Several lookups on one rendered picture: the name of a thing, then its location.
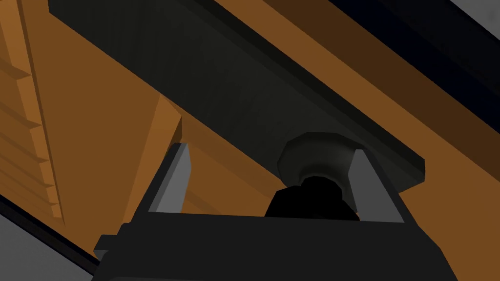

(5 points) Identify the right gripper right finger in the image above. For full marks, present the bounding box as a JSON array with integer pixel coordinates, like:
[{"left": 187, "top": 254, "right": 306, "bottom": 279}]
[{"left": 346, "top": 148, "right": 419, "bottom": 224}]

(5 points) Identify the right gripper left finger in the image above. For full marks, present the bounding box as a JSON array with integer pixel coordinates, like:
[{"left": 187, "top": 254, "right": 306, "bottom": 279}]
[{"left": 132, "top": 142, "right": 192, "bottom": 215}]

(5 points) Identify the black and grey door knob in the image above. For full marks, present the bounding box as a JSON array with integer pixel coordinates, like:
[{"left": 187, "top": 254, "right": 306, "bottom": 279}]
[{"left": 264, "top": 132, "right": 360, "bottom": 222}]

